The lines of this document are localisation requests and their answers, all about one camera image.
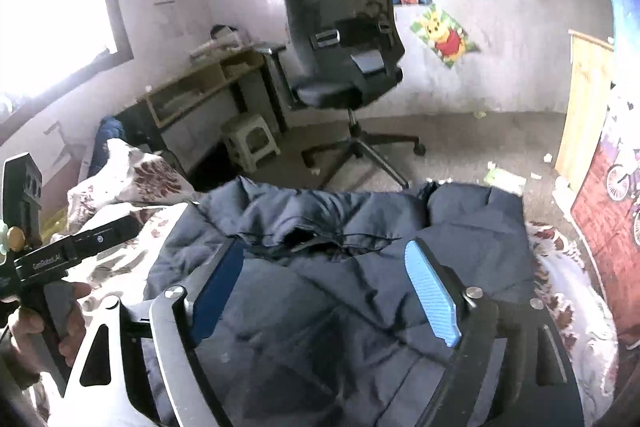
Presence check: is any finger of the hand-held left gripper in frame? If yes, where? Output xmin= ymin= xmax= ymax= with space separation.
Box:
xmin=2 ymin=153 xmax=47 ymax=249
xmin=50 ymin=214 xmax=139 ymax=254

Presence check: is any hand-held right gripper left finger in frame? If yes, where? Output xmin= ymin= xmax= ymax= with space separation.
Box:
xmin=65 ymin=237 xmax=246 ymax=427

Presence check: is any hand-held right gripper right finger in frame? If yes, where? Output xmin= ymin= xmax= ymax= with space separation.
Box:
xmin=404 ymin=238 xmax=586 ymax=427

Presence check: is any dark navy padded jacket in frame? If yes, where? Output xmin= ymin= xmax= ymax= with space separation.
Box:
xmin=142 ymin=177 xmax=556 ymax=427

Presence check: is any person's left hand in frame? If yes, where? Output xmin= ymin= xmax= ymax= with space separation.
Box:
xmin=0 ymin=281 xmax=92 ymax=390

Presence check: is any floral satin blanket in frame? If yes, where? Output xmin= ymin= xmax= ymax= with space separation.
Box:
xmin=30 ymin=138 xmax=623 ymax=427

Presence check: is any white green packet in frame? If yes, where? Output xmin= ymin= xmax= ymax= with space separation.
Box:
xmin=484 ymin=162 xmax=527 ymax=192

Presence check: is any pale plastic stool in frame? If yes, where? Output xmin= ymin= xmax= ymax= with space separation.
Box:
xmin=220 ymin=113 xmax=282 ymax=172

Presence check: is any wooden desk with shelves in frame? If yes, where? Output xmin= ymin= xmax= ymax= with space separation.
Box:
xmin=115 ymin=44 xmax=288 ymax=178

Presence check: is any stack of papers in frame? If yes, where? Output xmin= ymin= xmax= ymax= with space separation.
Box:
xmin=189 ymin=34 xmax=251 ymax=60

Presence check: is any pale wooden board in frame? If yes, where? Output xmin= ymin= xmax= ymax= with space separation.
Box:
xmin=555 ymin=29 xmax=615 ymax=192

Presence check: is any yellow bear poster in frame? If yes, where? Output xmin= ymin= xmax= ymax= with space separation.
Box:
xmin=410 ymin=4 xmax=482 ymax=70

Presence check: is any window with brown frame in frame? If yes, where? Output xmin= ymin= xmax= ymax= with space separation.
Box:
xmin=0 ymin=0 xmax=136 ymax=128

